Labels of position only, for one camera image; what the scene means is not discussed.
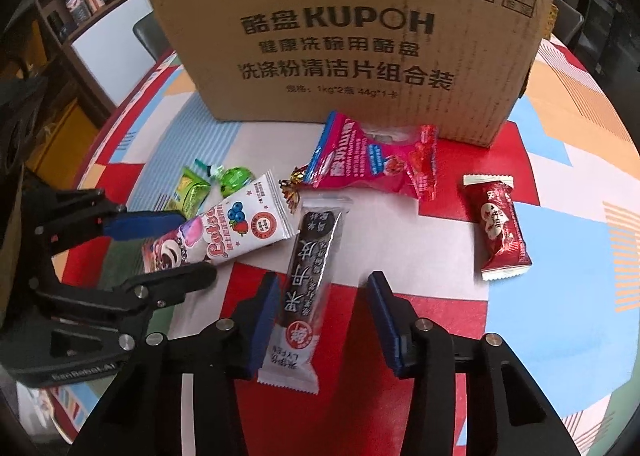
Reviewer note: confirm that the white lower cabinets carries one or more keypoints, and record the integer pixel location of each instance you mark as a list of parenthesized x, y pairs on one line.
[(110, 45)]

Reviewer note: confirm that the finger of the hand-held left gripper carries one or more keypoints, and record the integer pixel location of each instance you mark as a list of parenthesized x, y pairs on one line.
[(145, 226), (165, 283)]

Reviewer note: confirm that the yellow box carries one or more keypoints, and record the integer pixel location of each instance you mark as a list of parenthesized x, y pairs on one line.
[(65, 145)]

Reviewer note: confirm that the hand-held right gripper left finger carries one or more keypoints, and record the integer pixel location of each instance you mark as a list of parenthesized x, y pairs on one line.
[(267, 321)]

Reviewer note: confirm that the brown cardboard box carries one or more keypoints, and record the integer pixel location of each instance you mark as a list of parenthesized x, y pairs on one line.
[(350, 60)]

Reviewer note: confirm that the clear water bottle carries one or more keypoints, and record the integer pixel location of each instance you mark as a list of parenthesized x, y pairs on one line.
[(72, 0)]

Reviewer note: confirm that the dark grey dining chair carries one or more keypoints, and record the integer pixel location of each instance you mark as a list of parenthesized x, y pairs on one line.
[(567, 18), (145, 33)]

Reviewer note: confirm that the green jelly pouch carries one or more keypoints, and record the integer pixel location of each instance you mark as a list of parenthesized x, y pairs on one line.
[(235, 180)]

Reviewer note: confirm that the white and pink snack packet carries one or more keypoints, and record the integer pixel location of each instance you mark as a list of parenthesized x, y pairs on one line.
[(250, 216)]

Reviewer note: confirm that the gold candy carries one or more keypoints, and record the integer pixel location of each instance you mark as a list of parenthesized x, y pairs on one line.
[(292, 183)]

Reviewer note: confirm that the green candy packet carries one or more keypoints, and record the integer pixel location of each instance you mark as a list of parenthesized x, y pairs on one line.
[(190, 188)]

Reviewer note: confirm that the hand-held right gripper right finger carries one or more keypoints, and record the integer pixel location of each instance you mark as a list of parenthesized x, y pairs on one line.
[(387, 326)]

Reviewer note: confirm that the red candy packet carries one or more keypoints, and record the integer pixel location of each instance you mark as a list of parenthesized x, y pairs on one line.
[(500, 226)]

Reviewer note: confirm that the long black snack bar packet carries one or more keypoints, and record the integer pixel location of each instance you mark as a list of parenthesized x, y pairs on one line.
[(312, 266)]

